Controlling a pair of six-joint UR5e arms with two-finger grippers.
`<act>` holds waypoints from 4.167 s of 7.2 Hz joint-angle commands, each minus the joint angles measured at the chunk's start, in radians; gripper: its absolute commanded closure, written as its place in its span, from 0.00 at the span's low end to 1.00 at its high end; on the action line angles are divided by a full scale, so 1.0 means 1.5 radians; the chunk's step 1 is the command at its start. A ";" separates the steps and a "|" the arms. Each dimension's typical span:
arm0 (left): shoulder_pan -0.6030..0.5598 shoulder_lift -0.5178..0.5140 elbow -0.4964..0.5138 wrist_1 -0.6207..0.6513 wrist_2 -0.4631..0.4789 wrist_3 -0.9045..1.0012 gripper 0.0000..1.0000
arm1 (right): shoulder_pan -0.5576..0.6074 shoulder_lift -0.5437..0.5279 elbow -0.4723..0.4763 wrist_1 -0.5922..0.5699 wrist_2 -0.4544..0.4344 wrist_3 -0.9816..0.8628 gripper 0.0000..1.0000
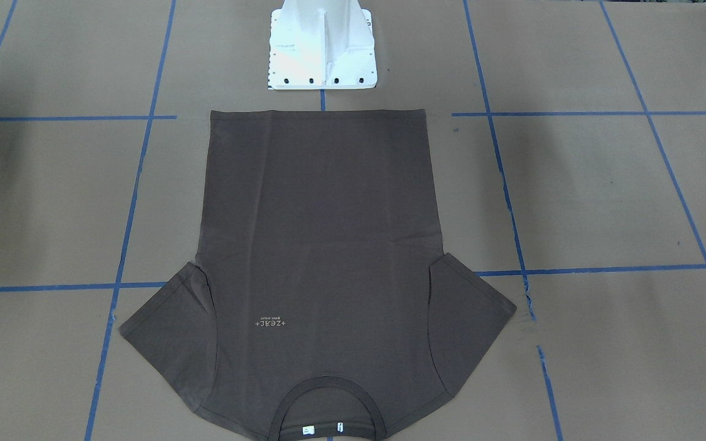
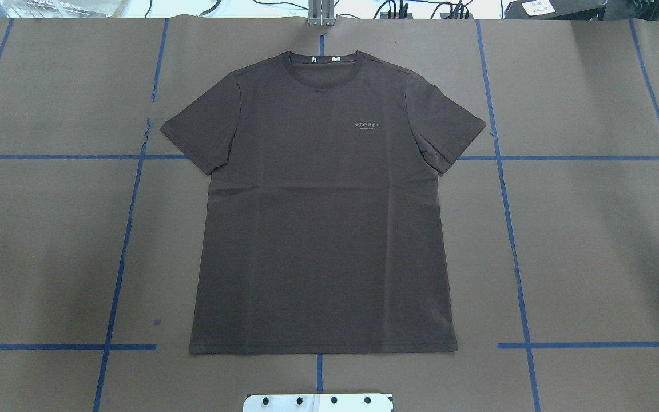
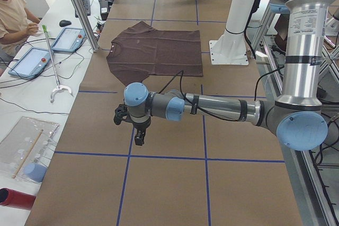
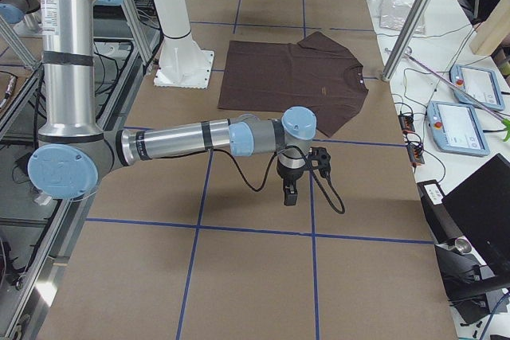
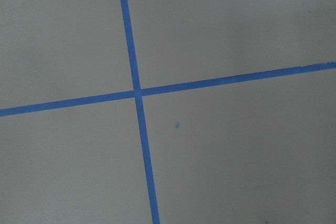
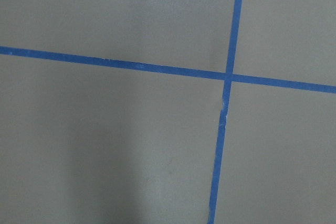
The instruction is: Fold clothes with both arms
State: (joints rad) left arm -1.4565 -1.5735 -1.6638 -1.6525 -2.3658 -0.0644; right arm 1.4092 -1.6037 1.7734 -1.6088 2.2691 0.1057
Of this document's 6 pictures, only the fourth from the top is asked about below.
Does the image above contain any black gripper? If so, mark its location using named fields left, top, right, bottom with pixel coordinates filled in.
left=277, top=155, right=307, bottom=206

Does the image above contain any brown t-shirt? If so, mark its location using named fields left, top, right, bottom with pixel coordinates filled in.
left=218, top=32, right=368, bottom=137

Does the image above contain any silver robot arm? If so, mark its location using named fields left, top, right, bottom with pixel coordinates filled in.
left=1, top=0, right=41, bottom=33
left=28, top=0, right=316, bottom=205

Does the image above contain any black electronics board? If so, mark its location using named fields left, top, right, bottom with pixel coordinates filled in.
left=398, top=113, right=425, bottom=168

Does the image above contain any near blue teach pendant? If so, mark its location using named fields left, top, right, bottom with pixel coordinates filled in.
left=426, top=101, right=490, bottom=157

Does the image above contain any blue teach pendant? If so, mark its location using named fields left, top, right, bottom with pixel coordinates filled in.
left=426, top=101, right=490, bottom=157
left=449, top=64, right=505, bottom=111

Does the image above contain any black monitor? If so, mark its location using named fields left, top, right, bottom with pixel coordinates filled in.
left=442, top=154, right=509, bottom=275

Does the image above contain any clear plastic bag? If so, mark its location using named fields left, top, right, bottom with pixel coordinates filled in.
left=379, top=0, right=413, bottom=31

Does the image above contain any far blue teach pendant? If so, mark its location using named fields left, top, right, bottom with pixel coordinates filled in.
left=449, top=64, right=505, bottom=111

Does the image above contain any long metal grabber tool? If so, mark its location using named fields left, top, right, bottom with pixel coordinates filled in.
left=402, top=47, right=509, bottom=141

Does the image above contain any black camera cable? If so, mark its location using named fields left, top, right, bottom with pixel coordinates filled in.
left=210, top=144, right=346, bottom=215

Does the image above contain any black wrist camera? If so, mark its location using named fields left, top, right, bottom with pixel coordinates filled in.
left=308, top=147, right=331, bottom=179

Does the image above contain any aluminium frame post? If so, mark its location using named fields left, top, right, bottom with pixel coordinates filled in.
left=382, top=0, right=430, bottom=82

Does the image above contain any aluminium frame rail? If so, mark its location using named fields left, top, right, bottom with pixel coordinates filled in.
left=1, top=38, right=144, bottom=339

